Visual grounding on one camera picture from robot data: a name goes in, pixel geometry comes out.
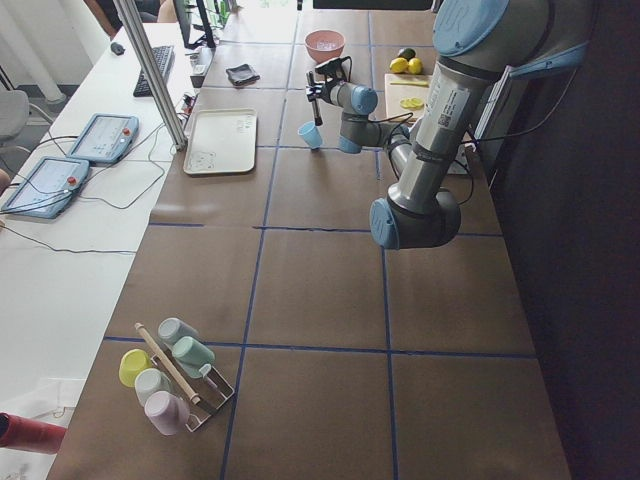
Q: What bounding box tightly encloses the green lime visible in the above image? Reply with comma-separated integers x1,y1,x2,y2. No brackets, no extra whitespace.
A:
397,47,416,61

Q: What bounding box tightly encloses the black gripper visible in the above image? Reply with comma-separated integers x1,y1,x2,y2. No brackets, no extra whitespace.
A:
305,82,345,106

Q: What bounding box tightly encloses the yellow lemon near board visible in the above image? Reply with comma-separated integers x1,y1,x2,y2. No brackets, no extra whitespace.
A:
389,57,409,74

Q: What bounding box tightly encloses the far blue teach pendant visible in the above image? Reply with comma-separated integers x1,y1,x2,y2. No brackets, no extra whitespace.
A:
67,113,139,165

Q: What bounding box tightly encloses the pale white cup on rack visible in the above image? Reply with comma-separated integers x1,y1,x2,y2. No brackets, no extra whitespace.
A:
134,368,173,407

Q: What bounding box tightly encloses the yellow cup on rack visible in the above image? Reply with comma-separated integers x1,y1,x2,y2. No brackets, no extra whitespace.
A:
118,349,152,388

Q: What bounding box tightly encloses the pink bowl of ice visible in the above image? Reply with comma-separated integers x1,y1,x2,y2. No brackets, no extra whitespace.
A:
304,30,345,63

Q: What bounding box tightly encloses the aluminium frame post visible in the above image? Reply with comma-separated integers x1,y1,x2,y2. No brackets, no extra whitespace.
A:
114,0,188,151

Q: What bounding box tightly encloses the blue teach pendant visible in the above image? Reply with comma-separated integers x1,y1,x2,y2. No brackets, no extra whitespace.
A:
67,113,139,165
1,157,91,220

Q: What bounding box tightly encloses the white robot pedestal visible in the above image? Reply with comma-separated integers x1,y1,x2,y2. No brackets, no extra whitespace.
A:
447,144,471,175

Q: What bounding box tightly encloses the steel muddler black tip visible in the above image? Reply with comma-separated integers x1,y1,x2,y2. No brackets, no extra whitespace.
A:
305,71,323,126

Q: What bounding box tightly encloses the light blue plastic cup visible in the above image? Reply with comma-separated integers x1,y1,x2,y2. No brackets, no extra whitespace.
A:
297,121,323,150

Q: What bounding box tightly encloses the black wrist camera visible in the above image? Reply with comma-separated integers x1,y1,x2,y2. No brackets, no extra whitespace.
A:
314,56,352,82

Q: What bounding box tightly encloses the grey-green cup on rack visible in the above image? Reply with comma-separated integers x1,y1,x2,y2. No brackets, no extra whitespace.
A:
157,317,200,348

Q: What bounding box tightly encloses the lemon slices stack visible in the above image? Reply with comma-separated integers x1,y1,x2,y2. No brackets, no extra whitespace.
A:
399,97,424,111

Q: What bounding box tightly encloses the red bottle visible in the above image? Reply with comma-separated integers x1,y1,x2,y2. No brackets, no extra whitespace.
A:
1,412,67,454

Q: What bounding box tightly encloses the mint cup on rack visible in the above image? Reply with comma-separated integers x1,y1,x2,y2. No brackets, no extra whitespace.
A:
171,336,215,379

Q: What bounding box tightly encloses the wooden cutting board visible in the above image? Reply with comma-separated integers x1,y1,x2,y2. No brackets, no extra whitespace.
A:
384,73,431,122

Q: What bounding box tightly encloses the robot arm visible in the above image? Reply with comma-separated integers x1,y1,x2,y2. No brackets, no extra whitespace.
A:
306,1,596,249

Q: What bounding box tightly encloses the yellow plastic knife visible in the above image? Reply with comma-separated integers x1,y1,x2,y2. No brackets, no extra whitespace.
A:
389,80,430,88

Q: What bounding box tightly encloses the grey folded cloth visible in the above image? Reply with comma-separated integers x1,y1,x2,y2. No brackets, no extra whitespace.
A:
226,63,261,87

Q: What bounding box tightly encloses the black keyboard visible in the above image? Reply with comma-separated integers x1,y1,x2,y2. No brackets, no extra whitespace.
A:
132,44,176,98

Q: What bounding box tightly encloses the black monitor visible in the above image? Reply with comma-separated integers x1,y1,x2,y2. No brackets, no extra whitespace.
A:
173,0,216,50

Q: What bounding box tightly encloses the black computer mouse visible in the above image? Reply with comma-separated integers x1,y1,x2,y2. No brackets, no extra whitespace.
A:
110,42,125,56

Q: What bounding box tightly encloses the cream bear tray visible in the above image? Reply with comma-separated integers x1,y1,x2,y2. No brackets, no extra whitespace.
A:
183,108,257,176

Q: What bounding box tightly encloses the metal cup rack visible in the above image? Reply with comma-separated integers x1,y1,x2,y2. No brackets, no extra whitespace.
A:
135,323,235,433

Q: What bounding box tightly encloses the pink cup on rack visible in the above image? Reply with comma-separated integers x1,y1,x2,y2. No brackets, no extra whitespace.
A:
144,391,190,436

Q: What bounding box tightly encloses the near blue teach pendant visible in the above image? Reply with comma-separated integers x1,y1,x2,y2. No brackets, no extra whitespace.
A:
1,157,91,220

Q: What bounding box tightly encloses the yellow lemon far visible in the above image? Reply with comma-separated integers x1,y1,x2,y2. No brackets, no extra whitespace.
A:
406,57,423,75

